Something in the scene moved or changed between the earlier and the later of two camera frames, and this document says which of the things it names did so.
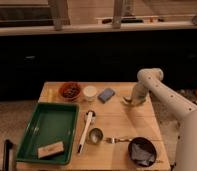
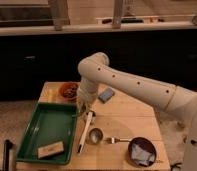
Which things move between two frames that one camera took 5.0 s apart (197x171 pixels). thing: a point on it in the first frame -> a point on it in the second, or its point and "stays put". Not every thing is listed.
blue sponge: [105, 95] stays put
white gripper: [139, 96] -> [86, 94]
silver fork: [113, 140] stays put
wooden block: [52, 149] stays put
